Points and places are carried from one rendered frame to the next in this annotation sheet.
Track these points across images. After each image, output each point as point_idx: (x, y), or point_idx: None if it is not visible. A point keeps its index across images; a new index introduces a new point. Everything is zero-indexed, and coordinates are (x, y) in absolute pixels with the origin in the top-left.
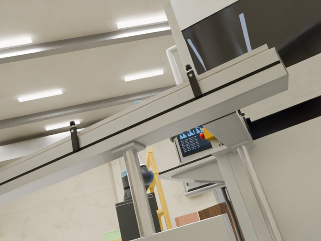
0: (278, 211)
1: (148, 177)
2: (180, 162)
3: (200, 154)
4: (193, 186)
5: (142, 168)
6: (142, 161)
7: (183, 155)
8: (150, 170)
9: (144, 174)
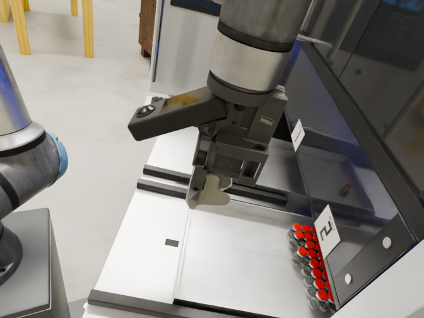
0: None
1: (47, 185)
2: (159, 22)
3: (216, 24)
4: (163, 81)
5: (20, 160)
6: (24, 114)
7: (174, 0)
8: (57, 154)
9: (31, 188)
